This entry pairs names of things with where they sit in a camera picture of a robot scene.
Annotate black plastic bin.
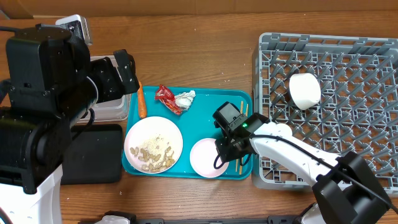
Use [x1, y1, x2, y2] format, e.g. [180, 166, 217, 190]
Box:
[61, 124, 123, 185]

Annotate crumpled white tissue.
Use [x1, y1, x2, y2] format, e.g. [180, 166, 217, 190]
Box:
[175, 90, 196, 111]

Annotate red snack wrapper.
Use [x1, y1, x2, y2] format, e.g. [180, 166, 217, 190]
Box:
[155, 85, 182, 116]

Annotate teal plastic tray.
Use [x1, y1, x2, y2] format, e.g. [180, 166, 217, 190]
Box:
[122, 86, 254, 180]

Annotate white bowl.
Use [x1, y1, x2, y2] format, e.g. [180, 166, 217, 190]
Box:
[190, 138, 229, 179]
[289, 73, 321, 110]

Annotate wooden chopstick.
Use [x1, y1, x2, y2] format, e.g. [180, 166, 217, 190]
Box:
[239, 101, 249, 175]
[236, 101, 244, 175]

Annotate orange carrot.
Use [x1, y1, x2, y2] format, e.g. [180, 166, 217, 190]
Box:
[137, 82, 147, 119]

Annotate clear plastic bin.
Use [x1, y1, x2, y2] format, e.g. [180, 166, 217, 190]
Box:
[78, 55, 131, 124]

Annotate white cup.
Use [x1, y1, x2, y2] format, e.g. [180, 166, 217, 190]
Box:
[268, 122, 292, 136]

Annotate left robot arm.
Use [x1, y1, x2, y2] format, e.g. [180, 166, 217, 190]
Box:
[1, 24, 140, 223]

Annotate plate with peanuts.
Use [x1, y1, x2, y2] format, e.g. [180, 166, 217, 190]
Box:
[124, 116, 183, 174]

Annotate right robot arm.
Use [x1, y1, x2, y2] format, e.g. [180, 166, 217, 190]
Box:
[213, 101, 397, 224]

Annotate grey dishwasher rack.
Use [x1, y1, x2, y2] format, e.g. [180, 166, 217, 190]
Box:
[252, 32, 397, 197]

